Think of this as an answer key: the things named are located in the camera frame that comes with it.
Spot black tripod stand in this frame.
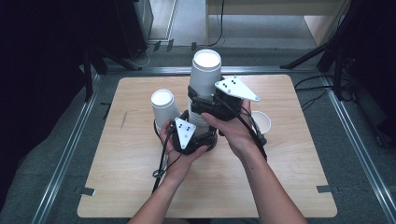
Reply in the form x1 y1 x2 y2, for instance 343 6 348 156
279 0 365 102

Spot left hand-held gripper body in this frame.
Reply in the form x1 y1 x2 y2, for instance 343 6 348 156
171 117 218 156

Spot hanging black cable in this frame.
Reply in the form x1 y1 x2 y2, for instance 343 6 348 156
208 0 226 47

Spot white paper cup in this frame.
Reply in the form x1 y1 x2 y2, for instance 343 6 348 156
250 110 272 135
189 49 223 101

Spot light wooden furniture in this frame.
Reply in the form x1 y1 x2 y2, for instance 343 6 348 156
205 0 353 48

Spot black metal stand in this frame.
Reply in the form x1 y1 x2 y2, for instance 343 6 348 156
81 46 143 103

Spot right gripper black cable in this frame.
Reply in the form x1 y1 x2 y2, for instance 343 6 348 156
218 98 269 162

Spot black wire cup holder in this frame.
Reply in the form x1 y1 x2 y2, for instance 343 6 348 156
152 109 219 153

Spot white floor cable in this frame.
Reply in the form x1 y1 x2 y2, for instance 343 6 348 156
132 45 155 69

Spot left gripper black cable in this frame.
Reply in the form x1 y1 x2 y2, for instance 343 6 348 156
150 124 184 196

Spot aluminium frame rail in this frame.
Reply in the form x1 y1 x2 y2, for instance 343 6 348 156
320 74 396 223
104 64 320 77
30 74 106 224

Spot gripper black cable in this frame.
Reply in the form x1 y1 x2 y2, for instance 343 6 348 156
218 98 269 162
150 124 184 196

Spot black cabinet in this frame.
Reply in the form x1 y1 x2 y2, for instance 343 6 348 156
113 0 154 61

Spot black floor cables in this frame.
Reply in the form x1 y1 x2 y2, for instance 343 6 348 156
293 74 356 112

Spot person's left hand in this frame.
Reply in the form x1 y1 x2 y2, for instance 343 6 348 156
159 120 209 185

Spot short stack of white cups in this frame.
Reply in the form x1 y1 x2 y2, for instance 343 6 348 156
150 89 182 134

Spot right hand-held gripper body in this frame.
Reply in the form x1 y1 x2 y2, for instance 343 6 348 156
190 75 261 122

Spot person's right hand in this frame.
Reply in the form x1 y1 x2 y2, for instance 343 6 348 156
200 99 265 161

